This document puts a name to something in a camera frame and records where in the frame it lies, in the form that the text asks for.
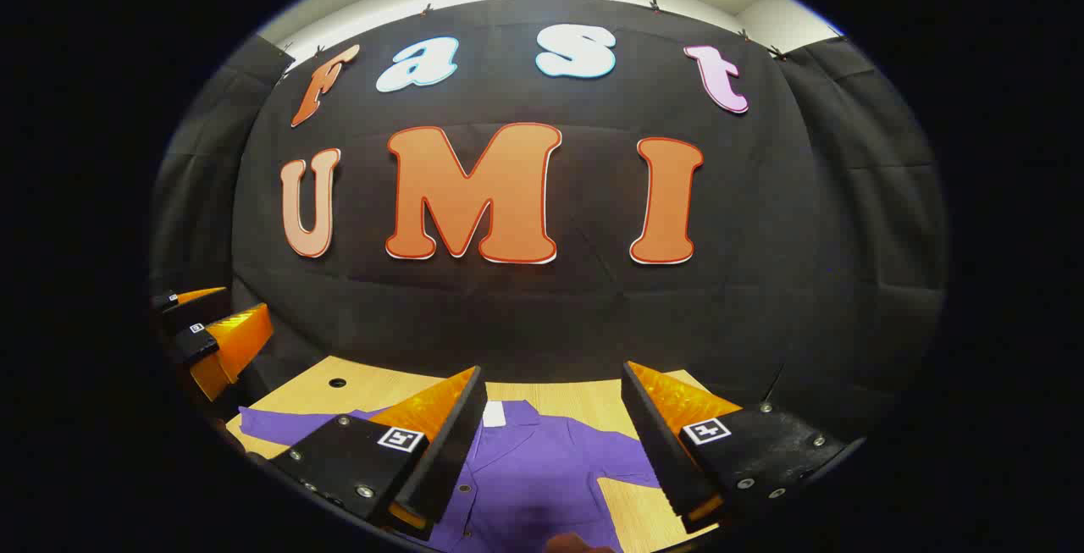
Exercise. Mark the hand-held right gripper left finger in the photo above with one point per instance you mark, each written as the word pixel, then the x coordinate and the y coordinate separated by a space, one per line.
pixel 449 451

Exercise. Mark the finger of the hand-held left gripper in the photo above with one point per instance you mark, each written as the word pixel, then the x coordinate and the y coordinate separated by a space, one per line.
pixel 199 314
pixel 241 341

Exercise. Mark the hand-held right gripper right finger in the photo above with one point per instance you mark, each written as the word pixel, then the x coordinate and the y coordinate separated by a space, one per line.
pixel 656 443

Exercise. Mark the purple shirt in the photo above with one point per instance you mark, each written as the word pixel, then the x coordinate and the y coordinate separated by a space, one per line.
pixel 542 468

